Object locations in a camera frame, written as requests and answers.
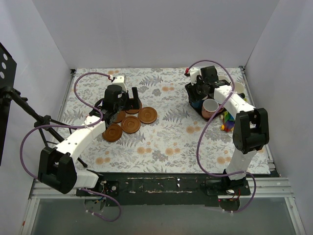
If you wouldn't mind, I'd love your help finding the blue mug white inside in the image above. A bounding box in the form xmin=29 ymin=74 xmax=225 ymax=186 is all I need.
xmin=191 ymin=100 xmax=204 ymax=110

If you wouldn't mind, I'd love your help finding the floral table mat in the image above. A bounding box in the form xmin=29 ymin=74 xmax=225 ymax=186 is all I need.
xmin=62 ymin=68 xmax=235 ymax=173

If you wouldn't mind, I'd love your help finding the black tripod stand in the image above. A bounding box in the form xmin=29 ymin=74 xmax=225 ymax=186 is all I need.
xmin=0 ymin=86 xmax=88 ymax=168

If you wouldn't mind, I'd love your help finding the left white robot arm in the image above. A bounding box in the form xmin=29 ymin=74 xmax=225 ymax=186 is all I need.
xmin=37 ymin=85 xmax=140 ymax=196

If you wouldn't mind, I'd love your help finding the aluminium frame rail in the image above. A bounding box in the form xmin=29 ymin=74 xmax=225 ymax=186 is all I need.
xmin=20 ymin=177 xmax=305 ymax=235

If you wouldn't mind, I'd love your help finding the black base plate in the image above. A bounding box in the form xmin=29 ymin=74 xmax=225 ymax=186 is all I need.
xmin=76 ymin=173 xmax=253 ymax=207

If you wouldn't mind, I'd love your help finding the black perforated panel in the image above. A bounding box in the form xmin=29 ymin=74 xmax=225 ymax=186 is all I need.
xmin=0 ymin=44 xmax=17 ymax=161

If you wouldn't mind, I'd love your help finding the black tray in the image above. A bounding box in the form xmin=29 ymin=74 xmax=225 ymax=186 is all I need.
xmin=189 ymin=101 xmax=225 ymax=122

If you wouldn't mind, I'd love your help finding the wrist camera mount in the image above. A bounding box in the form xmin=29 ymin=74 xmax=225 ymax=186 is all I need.
xmin=112 ymin=75 xmax=127 ymax=92
xmin=185 ymin=68 xmax=201 ymax=85

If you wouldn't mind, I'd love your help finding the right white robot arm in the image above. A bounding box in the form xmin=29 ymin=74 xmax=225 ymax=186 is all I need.
xmin=185 ymin=75 xmax=269 ymax=195

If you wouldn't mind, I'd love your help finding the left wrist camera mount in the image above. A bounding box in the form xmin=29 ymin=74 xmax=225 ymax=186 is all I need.
xmin=112 ymin=75 xmax=127 ymax=92

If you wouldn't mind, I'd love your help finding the dark wooden coaster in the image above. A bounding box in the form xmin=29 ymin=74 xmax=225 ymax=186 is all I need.
xmin=102 ymin=123 xmax=123 ymax=142

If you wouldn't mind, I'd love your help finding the black mug white inside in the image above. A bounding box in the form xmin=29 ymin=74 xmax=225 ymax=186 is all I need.
xmin=234 ymin=82 xmax=245 ymax=99

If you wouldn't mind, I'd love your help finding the colourful toy pile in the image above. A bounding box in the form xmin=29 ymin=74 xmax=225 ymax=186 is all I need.
xmin=220 ymin=111 xmax=235 ymax=132

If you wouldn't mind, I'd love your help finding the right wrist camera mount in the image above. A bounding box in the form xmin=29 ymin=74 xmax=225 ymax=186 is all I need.
xmin=185 ymin=68 xmax=201 ymax=85

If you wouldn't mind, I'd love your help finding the green mug back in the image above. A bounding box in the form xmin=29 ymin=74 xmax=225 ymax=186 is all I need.
xmin=218 ymin=75 xmax=229 ymax=82

